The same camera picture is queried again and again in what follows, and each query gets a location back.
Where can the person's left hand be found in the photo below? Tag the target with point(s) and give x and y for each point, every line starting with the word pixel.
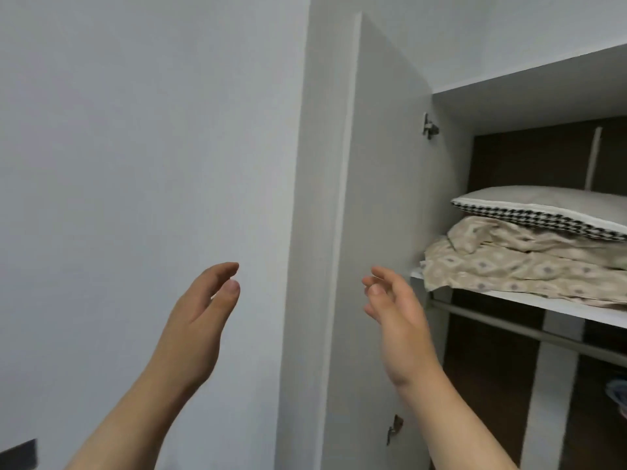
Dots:
pixel 188 337

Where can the person's right hand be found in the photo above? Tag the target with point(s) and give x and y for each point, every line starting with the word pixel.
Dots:
pixel 404 332

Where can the person's left thumb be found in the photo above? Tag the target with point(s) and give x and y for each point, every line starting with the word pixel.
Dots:
pixel 226 301

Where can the person's right thumb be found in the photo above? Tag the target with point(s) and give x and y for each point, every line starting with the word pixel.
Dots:
pixel 378 291

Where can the person's right forearm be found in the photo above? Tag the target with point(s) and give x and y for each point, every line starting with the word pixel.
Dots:
pixel 450 425

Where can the person's left forearm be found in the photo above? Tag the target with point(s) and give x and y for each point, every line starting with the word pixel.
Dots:
pixel 132 425

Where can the white wardrobe door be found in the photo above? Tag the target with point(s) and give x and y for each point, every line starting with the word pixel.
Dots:
pixel 382 190

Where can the beige patterned blanket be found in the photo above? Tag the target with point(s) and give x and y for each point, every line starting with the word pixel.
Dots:
pixel 509 269

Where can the metal door hinge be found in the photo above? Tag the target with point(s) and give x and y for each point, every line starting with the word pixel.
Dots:
pixel 394 429
pixel 430 127

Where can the beige pillow with houndstooth edge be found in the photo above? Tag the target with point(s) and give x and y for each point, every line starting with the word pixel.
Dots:
pixel 548 203

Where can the white wardrobe shelf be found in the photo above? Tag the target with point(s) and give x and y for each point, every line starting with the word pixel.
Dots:
pixel 578 310

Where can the white wardrobe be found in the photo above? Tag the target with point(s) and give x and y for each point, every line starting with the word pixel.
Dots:
pixel 514 92

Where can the metal hanging rail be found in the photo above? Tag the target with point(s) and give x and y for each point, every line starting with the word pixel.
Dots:
pixel 529 332

